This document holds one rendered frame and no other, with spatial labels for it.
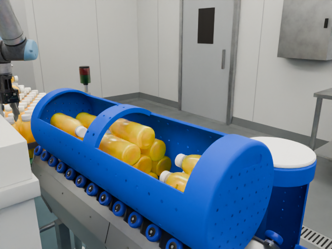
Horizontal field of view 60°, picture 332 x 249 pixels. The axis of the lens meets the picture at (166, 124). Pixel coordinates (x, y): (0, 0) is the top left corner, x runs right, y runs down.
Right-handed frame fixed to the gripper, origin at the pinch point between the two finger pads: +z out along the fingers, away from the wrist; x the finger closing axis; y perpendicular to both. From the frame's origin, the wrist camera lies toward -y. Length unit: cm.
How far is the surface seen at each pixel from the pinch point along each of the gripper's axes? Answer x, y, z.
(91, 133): 5, 62, -8
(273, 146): 66, 89, 6
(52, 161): 5.5, 28.0, 12.5
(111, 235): 3, 71, 22
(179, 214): 2, 100, -1
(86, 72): 52, -23, -13
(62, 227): 9, 21, 49
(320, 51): 326, 15, -15
